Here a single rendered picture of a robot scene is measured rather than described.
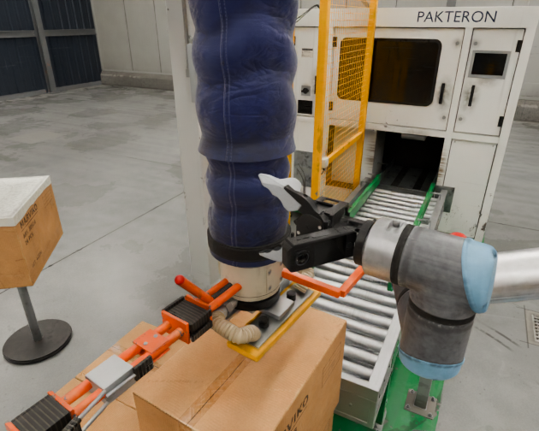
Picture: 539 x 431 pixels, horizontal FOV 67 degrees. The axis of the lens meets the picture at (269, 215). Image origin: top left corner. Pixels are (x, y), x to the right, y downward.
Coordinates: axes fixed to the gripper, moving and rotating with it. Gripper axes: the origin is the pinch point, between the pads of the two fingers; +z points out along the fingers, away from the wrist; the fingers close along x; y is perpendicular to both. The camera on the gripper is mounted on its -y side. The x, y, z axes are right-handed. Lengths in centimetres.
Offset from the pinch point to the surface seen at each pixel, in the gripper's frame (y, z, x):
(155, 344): -9.3, 20.3, -32.1
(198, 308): 4.5, 20.9, -31.8
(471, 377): 160, -36, -157
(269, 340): 16.5, 8.5, -44.5
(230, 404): 7, 15, -63
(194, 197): 118, 135, -70
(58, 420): -31.7, 19.1, -31.3
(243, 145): 17.8, 16.2, 5.8
